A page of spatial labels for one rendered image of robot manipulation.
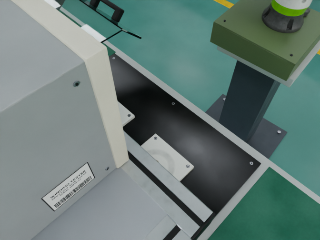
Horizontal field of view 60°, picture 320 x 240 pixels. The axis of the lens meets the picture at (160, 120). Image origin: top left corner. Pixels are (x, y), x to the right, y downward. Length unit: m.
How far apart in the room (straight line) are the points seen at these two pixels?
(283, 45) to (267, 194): 0.52
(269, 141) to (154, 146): 1.13
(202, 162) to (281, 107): 1.30
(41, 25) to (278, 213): 0.70
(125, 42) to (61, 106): 2.10
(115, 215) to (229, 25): 0.87
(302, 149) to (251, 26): 0.99
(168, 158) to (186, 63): 1.44
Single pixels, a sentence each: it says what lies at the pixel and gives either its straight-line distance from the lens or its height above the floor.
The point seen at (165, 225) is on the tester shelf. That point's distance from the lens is 0.37.
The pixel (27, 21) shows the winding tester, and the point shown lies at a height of 1.32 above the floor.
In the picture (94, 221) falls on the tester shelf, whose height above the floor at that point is 1.11.
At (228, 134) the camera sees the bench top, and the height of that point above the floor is 0.75.
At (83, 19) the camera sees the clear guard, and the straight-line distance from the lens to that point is 0.73.
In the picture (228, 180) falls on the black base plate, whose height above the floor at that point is 0.77.
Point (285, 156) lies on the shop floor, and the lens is 1.82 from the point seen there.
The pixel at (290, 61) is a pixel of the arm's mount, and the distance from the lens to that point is 1.04.
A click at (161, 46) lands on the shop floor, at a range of 2.28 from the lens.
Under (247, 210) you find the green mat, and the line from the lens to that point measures 0.79.
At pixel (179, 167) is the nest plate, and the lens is 0.77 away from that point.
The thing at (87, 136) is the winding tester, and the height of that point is 1.22.
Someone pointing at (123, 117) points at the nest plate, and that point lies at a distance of 0.86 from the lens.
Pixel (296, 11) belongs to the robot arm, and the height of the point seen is 0.91.
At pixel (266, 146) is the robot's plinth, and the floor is 0.02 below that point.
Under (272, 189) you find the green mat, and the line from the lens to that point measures 0.83.
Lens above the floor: 1.47
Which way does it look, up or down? 55 degrees down
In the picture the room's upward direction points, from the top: straight up
